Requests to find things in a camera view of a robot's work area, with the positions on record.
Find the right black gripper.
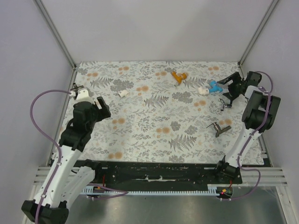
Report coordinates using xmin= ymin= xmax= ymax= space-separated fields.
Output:
xmin=217 ymin=72 xmax=244 ymax=101

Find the blue plastic faucet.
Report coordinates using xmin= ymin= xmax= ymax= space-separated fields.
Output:
xmin=208 ymin=80 xmax=223 ymax=93

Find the white plastic elbow fitting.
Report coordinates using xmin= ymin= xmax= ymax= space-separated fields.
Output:
xmin=198 ymin=87 xmax=210 ymax=96

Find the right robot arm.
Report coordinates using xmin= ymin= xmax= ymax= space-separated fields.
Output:
xmin=214 ymin=71 xmax=281 ymax=184

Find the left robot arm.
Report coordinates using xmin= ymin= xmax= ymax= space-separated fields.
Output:
xmin=21 ymin=97 xmax=111 ymax=224

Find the small chrome faucet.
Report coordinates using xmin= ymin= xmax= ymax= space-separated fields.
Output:
xmin=219 ymin=98 xmax=232 ymax=111

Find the dark metal faucet left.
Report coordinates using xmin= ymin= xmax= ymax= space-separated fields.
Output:
xmin=70 ymin=83 xmax=84 ymax=92

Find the orange plastic faucet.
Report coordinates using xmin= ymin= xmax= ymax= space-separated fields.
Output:
xmin=171 ymin=71 xmax=187 ymax=85

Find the floral patterned mat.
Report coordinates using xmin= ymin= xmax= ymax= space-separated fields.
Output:
xmin=53 ymin=61 xmax=266 ymax=166

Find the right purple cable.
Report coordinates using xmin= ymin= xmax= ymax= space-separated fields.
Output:
xmin=219 ymin=71 xmax=274 ymax=202

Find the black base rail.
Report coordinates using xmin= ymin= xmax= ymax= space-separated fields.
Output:
xmin=76 ymin=158 xmax=243 ymax=192

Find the white slotted cable duct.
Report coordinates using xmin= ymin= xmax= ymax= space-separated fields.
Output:
xmin=81 ymin=184 xmax=217 ymax=196

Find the right aluminium frame post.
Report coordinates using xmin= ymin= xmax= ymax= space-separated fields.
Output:
xmin=238 ymin=0 xmax=280 ymax=67

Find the aluminium frame post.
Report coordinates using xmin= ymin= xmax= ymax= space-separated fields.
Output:
xmin=238 ymin=0 xmax=280 ymax=67
xmin=33 ymin=0 xmax=76 ymax=70

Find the left aluminium frame post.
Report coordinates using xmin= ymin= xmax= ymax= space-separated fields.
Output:
xmin=33 ymin=0 xmax=76 ymax=70

